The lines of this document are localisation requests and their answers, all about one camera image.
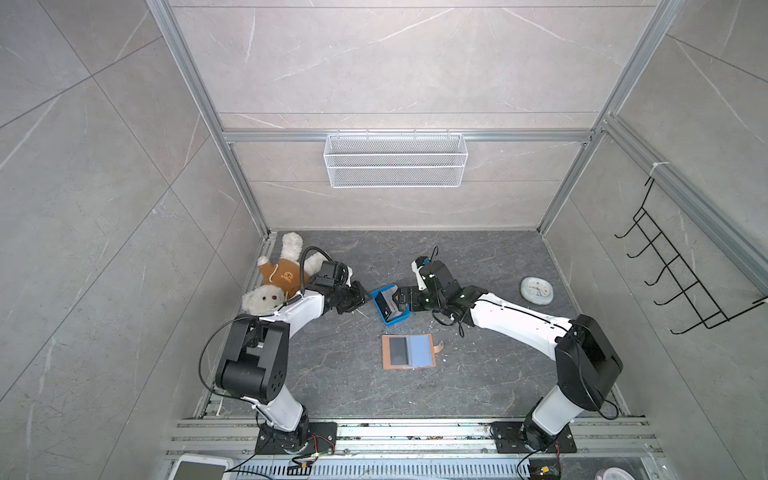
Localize blue card box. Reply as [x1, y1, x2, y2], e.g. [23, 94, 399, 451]
[370, 283, 413, 328]

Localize tan leather card holder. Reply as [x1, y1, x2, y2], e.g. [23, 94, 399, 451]
[382, 334, 444, 370]

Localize dark credit card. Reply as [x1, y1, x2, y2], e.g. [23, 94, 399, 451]
[386, 336, 409, 368]

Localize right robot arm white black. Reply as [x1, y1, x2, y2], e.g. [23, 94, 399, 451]
[397, 256, 623, 451]

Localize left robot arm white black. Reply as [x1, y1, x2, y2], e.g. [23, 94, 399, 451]
[197, 233, 370, 443]

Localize stack of credit cards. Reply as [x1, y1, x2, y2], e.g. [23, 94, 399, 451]
[377, 290, 409, 322]

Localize white teddy bear brown shirt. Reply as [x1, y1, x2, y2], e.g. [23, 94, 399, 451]
[241, 232, 327, 323]

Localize white round clock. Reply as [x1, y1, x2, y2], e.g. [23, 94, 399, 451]
[520, 276, 554, 305]

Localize white tablet device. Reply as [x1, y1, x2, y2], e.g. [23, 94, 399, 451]
[168, 454, 237, 480]

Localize pink white round object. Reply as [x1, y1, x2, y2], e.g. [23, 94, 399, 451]
[595, 467, 635, 480]

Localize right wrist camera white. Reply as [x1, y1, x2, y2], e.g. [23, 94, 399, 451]
[411, 256, 430, 291]

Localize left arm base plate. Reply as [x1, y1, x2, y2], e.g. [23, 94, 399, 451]
[254, 422, 338, 456]

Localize white wire mesh basket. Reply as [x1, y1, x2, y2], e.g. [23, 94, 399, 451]
[323, 133, 469, 188]

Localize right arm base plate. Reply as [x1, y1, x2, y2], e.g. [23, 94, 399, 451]
[490, 421, 577, 454]

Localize aluminium rail front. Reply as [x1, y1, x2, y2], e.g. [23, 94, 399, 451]
[163, 417, 675, 479]

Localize black wire hook rack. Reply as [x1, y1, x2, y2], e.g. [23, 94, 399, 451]
[614, 178, 767, 336]

